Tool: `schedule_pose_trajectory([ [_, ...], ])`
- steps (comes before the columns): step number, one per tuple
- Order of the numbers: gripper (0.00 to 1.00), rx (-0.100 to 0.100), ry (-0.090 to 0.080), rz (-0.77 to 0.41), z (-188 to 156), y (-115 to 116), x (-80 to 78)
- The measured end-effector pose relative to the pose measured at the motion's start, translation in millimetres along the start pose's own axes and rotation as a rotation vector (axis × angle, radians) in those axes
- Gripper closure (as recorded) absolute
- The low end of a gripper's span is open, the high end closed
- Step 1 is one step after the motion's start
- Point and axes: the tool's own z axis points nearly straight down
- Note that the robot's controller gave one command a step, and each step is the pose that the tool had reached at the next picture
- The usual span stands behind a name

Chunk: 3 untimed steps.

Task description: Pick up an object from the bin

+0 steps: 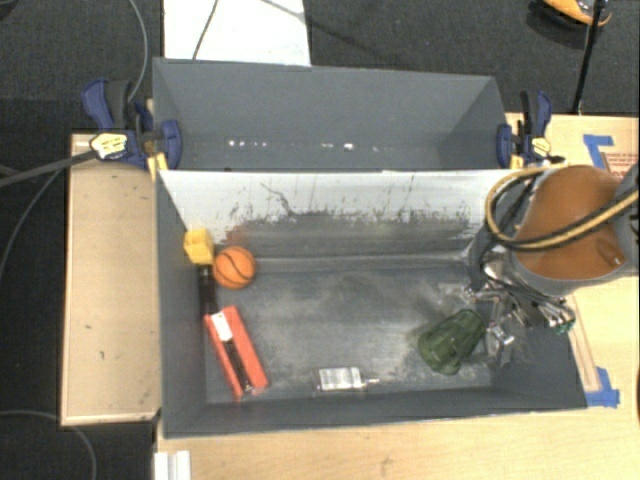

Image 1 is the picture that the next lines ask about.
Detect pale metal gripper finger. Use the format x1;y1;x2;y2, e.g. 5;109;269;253
486;343;513;370
488;318;517;348

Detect grey metal bin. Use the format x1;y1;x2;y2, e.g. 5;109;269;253
151;57;589;439

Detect orange stapler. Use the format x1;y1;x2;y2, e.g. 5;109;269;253
201;305;270;402

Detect orange toy basketball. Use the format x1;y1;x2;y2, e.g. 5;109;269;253
212;245;258;291

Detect pale wood flat board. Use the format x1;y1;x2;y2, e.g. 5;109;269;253
60;132;164;427

